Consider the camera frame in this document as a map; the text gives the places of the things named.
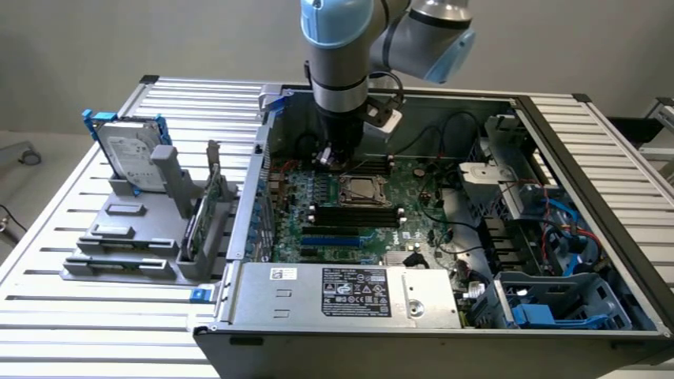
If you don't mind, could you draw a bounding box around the short black RAM slot bank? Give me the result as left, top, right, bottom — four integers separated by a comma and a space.
352, 152, 396, 175

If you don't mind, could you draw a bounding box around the green RAM stick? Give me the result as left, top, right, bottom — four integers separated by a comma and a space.
89, 240, 165, 250

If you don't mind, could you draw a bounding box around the open black PC case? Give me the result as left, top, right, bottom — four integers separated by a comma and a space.
192, 84, 674, 379

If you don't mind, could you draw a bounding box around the green graphics card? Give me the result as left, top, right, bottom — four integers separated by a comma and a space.
183, 162, 223, 258

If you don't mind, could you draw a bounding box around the silver power supply unit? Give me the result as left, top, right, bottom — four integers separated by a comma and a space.
224, 261, 465, 329

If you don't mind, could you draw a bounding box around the grey parts rack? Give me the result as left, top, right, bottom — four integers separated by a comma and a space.
58, 138, 244, 284

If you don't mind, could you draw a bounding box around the blue data wire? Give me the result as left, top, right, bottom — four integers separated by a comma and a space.
542, 188, 607, 280

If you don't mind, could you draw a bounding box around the CPU socket with metal frame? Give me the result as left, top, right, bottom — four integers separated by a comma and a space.
336, 173, 393, 209

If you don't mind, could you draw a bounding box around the long black wire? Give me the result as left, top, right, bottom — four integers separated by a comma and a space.
392, 111, 483, 174

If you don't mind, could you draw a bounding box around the green motherboard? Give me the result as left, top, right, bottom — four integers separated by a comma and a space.
261, 156, 464, 277

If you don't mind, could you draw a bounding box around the blue expansion slot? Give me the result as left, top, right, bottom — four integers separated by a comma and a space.
300, 235, 361, 248

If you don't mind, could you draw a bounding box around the black cable beside table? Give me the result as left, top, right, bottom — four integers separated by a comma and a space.
0, 204, 28, 236

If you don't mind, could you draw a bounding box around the black camera cable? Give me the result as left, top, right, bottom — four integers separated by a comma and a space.
367, 70, 407, 110

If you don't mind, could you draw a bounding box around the silver chipset heatsink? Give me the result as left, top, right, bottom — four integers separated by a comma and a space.
381, 250, 423, 268

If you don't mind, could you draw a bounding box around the grey blue case latch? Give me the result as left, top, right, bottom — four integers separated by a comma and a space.
257, 84, 295, 116

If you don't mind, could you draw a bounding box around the grey metal disk bay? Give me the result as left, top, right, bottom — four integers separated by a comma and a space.
456, 113, 562, 222

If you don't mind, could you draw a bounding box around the red wire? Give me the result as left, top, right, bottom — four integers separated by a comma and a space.
542, 189, 599, 253

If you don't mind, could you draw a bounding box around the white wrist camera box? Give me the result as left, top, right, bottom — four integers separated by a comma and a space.
367, 103, 405, 142

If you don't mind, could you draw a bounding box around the hard disk in blue bracket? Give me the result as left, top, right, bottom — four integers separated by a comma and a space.
81, 109, 172, 197

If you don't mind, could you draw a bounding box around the grey drive cage blue latch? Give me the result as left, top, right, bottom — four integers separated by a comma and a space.
491, 270, 636, 332

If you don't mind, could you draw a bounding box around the black expansion slot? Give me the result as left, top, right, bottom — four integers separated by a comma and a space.
301, 226, 360, 238

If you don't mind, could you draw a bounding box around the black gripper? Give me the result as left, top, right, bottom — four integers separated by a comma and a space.
316, 109, 367, 159

